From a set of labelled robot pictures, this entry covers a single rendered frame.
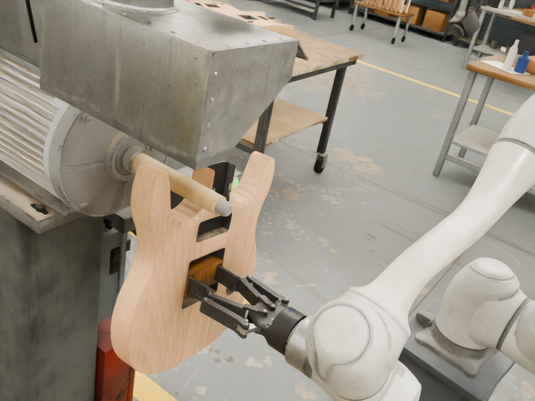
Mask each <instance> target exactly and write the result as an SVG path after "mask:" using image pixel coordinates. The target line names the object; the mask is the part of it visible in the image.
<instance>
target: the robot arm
mask: <svg viewBox="0 0 535 401"><path fill-rule="evenodd" d="M534 185H535V94H533V95H532V96H530V97H529V98H528V99H527V100H526V101H525V102H524V103H523V104H522V105H521V106H520V107H519V108H518V109H517V110H516V111H515V112H514V114H513V115H512V116H511V118H510V119H509V120H508V122H507V123H506V124H505V126H504V127H503V128H502V130H501V132H500V134H499V136H498V137H497V139H496V141H495V143H494V144H493V145H492V147H491V149H490V152H489V153H488V155H487V158H486V160H485V163H484V165H483V167H482V169H481V171H480V173H479V175H478V177H477V179H476V181H475V183H474V185H473V186H472V188H471V190H470V192H469V193H468V194H467V196H466V198H465V199H464V200H463V202H462V203H461V204H460V206H459V207H458V208H457V209H456V210H455V211H454V212H452V213H451V214H450V215H449V216H447V217H446V218H445V219H444V220H442V221H441V222H440V223H438V224H437V225H436V226H435V227H434V228H433V229H431V230H430V231H429V232H427V233H426V234H425V235H424V236H422V237H421V238H420V239H418V240H417V241H416V242H415V243H414V244H413V245H411V246H410V247H409V248H408V249H406V250H405V251H404V252H403V253H402V254H400V255H399V256H398V257H397V258H396V259H395V260H394V261H393V262H392V263H391V264H390V265H389V266H388V267H387V268H386V269H385V270H384V271H383V272H382V273H381V274H380V275H379V276H378V277H377V278H376V279H374V280H373V281H372V282H371V283H370V284H368V285H366V286H359V287H350V288H349V289H348V290H347V291H346V292H345V293H344V294H342V295H341V296H339V297H338V298H336V299H334V300H332V301H330V302H327V303H326V304H325V305H323V306H322V307H321V308H320V309H319V310H318V311H317V312H316V313H315V314H314V315H310V316H307V315H305V314H303V313H301V312H299V311H298V310H296V309H295V308H293V307H291V306H288V304H289V301H290V299H289V298H286V297H284V296H282V295H280V294H277V293H276V292H275V291H274V290H272V289H271V288H269V287H268V286H266V285H264V284H263V283H262V282H260V281H259V280H258V279H256V278H254V277H253V276H251V275H247V277H246V278H244V277H242V276H239V277H238V276H237V275H235V274H233V273H232V272H231V271H228V270H227V269H225V268H223V267H222V266H221V265H219V264H218V265H217V270H216V274H215V279H214V280H216V281H217V282H219V283H220V284H222V285H223V286H225V287H227V288H229V289H230V290H235V292H239V293H240V294H241V295H242V296H243V297H244V298H245V299H246V300H247V301H248V302H249V303H250V304H251V305H250V304H248V303H245V304H244V305H243V304H240V303H238V302H234V301H232V300H230V299H227V298H224V297H221V296H219V295H217V294H213V293H212V288H210V287H209V286H206V285H205V284H204V283H203V282H200V281H199V280H197V279H196V278H194V277H193V276H191V277H189V284H188V288H187V292H188V293H189V294H190V295H191V296H193V297H195V298H196V299H197V300H199V301H200V302H201V306H200V309H199V311H200V312H201V313H203V314H204V315H206V316H208V317H210V318H212V319H213V320H215V321H217V322H219V323H221V324H222V325H224V326H226V327H227V328H229V329H231V330H232V331H234V332H235V333H236V334H237V335H238V336H239V337H240V338H242V339H245V338H247V335H248V333H252V332H254V333H256V334H259V335H262V336H264V337H265V339H266V342H267V344H268V345H269V346H270V347H272V348H273V349H274V350H276V351H277V352H279V353H281V354H282V355H284V358H285V361H286V362H287V363H288V364H289V365H291V366H292V367H294V368H296V369H297V370H299V371H300V372H301V373H303V374H304V375H306V376H307V377H308V378H311V379H312V380H313V381H314V382H316V383H317V384H318V385H319V386H320V387H321V388H322V390H323V391H324V392H325V393H326V394H327V395H328V396H329V397H330V398H332V399H333V400H335V401H419V397H420V392H421V384H420V383H419V381H418V380H417V378H416V377H415V376H414V375H413V374H412V373H411V372H410V371H409V370H408V369H407V368H406V367H405V366H404V365H403V364H402V363H401V362H400V361H398V358H399V355H400V353H401V351H402V349H403V347H404V345H405V343H406V341H407V339H408V337H409V336H410V334H411V332H410V328H409V326H408V313H409V310H410V309H411V307H412V304H413V302H414V301H415V299H416V297H417V296H418V294H419V293H420V291H421V290H422V289H423V288H424V287H425V286H426V284H427V283H428V282H429V281H430V280H431V279H432V278H433V277H434V276H435V275H436V274H438V273H439V272H440V271H441V270H442V269H443V268H444V267H446V266H447V265H448V264H449V263H451V262H452V261H453V260H454V259H456V258H457V257H458V256H460V255H461V254H462V253H463V252H464V251H465V250H466V249H468V248H469V247H470V246H472V245H473V244H474V243H475V242H476V241H478V240H479V239H480V238H481V237H482V236H483V235H484V234H485V233H486V232H487V231H488V230H489V229H490V228H491V227H492V226H493V225H494V224H495V223H496V222H497V220H498V219H499V218H500V217H501V216H502V215H503V214H504V213H505V212H506V211H507V210H508V209H509V208H510V207H511V206H512V205H513V204H514V203H515V202H516V201H517V200H518V199H519V198H520V197H521V196H522V195H523V194H524V193H526V192H527V191H528V190H529V189H530V188H531V187H532V186H534ZM251 284H252V285H251ZM235 287H236V288H235ZM519 287H520V283H519V281H518V279H517V276H516V275H515V273H514V272H513V271H512V270H511V269H509V268H508V266H507V265H505V264H504V263H502V262H500V261H498V260H496V259H490V258H479V259H476V260H474V261H472V262H471V263H469V264H467V265H466V266H465V267H464V268H463V269H462V270H461V271H460V272H459V273H458V274H457V275H456V276H455V277H454V278H453V279H452V280H451V283H450V284H449V286H448V288H447V290H446V292H445V294H444V296H443V299H442V301H441V303H440V306H439V311H438V313H437V315H434V314H431V313H429V312H426V311H424V310H419V313H417V314H416V318H417V319H418V320H419V321H420V322H421V323H422V324H423V325H424V326H425V327H426V329H425V330H424V331H422V332H418V333H416V335H415V337H414V340H415V342H416V343H418V344H420V345H423V346H424V347H426V348H428V349H430V350H431V351H433V352H434V353H435V354H437V355H438V356H440V357H442V358H443V359H444V360H445V361H447V362H448V363H450V364H452V365H453V366H455V367H456V368H457V369H458V370H460V371H461V372H462V373H463V374H464V375H465V376H466V377H468V378H471V379H474V378H475V377H476V375H477V372H478V370H479V369H480V368H481V367H482V366H483V365H484V364H485V363H486V361H487V360H488V359H489V358H490V357H491V356H493V355H494V354H497V353H498V351H499V352H501V353H503V354H504V355H506V356H507V357H509V358H510V359H511V360H512V361H513V362H515V363H516V364H518V365H520V366H521V367H523V368H524V369H526V370H527V371H529V372H531V373H533V374H534V375H535V301H533V300H531V299H529V298H527V297H526V296H525V294H524V293H523V292H522V291H521V290H520V289H519ZM247 310H248V315H247V318H246V313H247Z"/></svg>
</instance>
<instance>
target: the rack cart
mask: <svg viewBox="0 0 535 401"><path fill-rule="evenodd" d="M410 1H411V0H409V1H408V6H407V9H406V12H402V13H401V11H402V9H403V5H404V0H403V2H402V5H401V8H400V12H397V6H396V11H392V9H391V10H389V5H388V7H387V9H385V8H384V6H383V8H381V7H380V4H379V6H377V5H376V3H375V6H374V5H373V4H372V1H371V4H369V3H368V0H367V3H364V1H358V2H354V3H355V4H356V6H355V10H354V13H353V20H352V23H351V24H352V25H351V26H350V30H351V31H353V28H354V23H355V20H356V16H357V11H358V7H359V5H361V6H366V10H365V15H364V18H363V22H362V23H363V24H362V25H361V29H364V28H365V22H366V18H367V15H368V12H369V8H371V9H375V10H379V11H382V12H385V13H388V14H393V15H396V16H398V20H397V23H396V28H395V31H394V34H393V39H392V40H391V44H394V43H395V40H396V38H394V37H396V35H397V32H398V29H399V26H400V21H401V18H403V17H408V20H407V24H406V26H405V29H404V34H403V37H402V39H401V42H404V41H405V36H406V34H407V32H408V27H409V24H410V21H411V18H412V16H415V14H411V13H409V12H408V8H409V5H410Z"/></svg>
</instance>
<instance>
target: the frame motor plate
mask: <svg viewBox="0 0 535 401"><path fill-rule="evenodd" d="M0 207H1V208H3V209H4V210H6V211H7V212H8V213H9V214H11V215H12V216H14V217H15V218H17V219H18V220H20V221H21V222H22V223H23V224H25V225H26V226H28V227H29V228H31V229H32V230H34V231H35V232H36V233H37V234H41V233H44V232H47V231H50V230H52V229H54V228H58V227H60V226H62V225H65V224H68V223H71V222H73V221H75V220H79V219H81V218H84V217H86V215H83V214H81V213H78V212H74V213H71V214H69V215H67V216H62V215H61V214H59V213H58V212H56V211H54V210H53V209H51V208H50V207H49V206H47V205H46V204H44V203H42V202H41V201H39V200H38V199H37V198H35V197H34V196H32V195H31V194H29V193H27V192H26V191H25V190H24V189H22V188H20V187H19V186H17V185H15V184H14V183H13V182H12V181H10V180H8V179H7V178H5V177H4V176H2V175H1V174H0Z"/></svg>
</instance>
